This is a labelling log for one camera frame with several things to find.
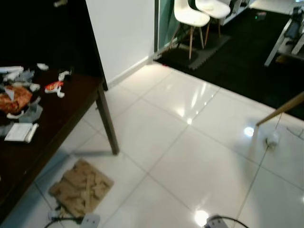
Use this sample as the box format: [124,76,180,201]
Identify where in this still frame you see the white carton box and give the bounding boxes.
[4,123,39,143]

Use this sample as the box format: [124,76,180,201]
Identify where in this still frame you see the wooden stick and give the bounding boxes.
[256,92,304,127]

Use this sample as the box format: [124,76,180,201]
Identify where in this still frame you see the small white plug adapter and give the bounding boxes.
[266,133,281,148]

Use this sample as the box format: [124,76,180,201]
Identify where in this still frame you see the black carpet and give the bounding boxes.
[156,7,304,120]

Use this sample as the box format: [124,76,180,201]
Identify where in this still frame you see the grey metal rack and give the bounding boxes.
[264,7,304,67]

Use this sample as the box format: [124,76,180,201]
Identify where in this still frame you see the grey foam floor mat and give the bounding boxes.
[159,33,231,71]

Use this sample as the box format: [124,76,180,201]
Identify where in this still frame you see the white shelf unit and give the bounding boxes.
[222,0,251,25]

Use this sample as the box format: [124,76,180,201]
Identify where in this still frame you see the white chair wooden legs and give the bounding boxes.
[173,0,210,60]
[195,0,232,38]

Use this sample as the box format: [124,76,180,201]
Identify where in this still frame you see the dark wooden table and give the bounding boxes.
[0,66,120,224]

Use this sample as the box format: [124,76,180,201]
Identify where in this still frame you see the brown moulded pulp tray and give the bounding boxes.
[48,159,114,218]

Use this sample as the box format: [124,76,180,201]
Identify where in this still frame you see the white crumpled wrapper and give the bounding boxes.
[57,70,72,82]

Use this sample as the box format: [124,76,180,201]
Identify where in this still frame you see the red snack wrapper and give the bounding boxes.
[45,81,65,94]

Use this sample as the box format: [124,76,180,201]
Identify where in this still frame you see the grey moulded packaging piece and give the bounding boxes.
[23,102,44,123]

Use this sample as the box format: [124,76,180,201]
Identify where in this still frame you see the grey crumpled packaging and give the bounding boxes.
[2,70,35,87]

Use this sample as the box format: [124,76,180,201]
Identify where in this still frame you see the orange crumpled bag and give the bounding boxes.
[0,85,33,115]

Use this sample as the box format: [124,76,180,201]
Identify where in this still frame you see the white flat packet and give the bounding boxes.
[0,66,24,75]

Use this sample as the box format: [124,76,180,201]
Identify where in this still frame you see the black device with cable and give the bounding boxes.
[204,215,250,228]

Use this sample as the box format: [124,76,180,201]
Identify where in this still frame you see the grey power strip with cable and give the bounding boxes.
[45,213,102,228]

